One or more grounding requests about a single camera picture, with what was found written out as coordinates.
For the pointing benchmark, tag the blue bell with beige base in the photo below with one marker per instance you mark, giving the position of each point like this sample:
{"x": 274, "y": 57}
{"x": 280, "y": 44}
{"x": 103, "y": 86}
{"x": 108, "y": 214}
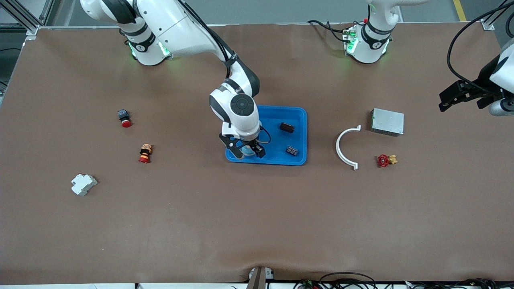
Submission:
{"x": 247, "y": 151}

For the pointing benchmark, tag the black electrolytic capacitor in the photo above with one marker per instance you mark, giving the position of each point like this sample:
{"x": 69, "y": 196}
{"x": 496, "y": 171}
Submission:
{"x": 292, "y": 151}

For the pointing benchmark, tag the brown electrolytic capacitor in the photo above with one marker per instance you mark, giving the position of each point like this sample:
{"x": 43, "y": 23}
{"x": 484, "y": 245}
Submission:
{"x": 287, "y": 127}

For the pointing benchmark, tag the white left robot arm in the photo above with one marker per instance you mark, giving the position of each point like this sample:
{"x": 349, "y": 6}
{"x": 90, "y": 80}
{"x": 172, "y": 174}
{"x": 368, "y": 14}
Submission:
{"x": 367, "y": 48}

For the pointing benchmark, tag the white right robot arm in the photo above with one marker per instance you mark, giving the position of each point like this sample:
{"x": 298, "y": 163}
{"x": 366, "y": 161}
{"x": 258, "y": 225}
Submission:
{"x": 168, "y": 28}

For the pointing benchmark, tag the blue plastic tray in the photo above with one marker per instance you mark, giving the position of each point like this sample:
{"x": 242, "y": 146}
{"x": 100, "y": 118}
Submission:
{"x": 277, "y": 140}

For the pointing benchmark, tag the brown table cover sheet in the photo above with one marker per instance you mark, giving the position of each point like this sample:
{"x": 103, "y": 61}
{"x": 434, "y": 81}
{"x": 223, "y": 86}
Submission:
{"x": 257, "y": 220}

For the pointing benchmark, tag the silver metal box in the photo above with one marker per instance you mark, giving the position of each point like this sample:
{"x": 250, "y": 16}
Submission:
{"x": 387, "y": 122}

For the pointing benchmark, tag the red emergency stop button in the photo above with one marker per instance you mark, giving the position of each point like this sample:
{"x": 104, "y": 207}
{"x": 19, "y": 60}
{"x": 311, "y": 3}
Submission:
{"x": 125, "y": 120}

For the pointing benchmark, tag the white circuit breaker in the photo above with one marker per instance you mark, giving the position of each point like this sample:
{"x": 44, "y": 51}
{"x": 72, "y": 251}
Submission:
{"x": 83, "y": 184}

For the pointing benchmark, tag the aluminium frame profile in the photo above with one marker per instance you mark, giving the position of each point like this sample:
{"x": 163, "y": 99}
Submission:
{"x": 488, "y": 26}
{"x": 30, "y": 30}

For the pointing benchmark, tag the white curved plastic bracket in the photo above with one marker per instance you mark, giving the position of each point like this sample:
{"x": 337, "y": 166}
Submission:
{"x": 337, "y": 147}

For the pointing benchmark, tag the red yellow pushbutton switch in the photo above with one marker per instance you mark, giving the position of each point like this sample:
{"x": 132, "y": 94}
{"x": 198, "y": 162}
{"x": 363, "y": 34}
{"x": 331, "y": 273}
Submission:
{"x": 145, "y": 153}

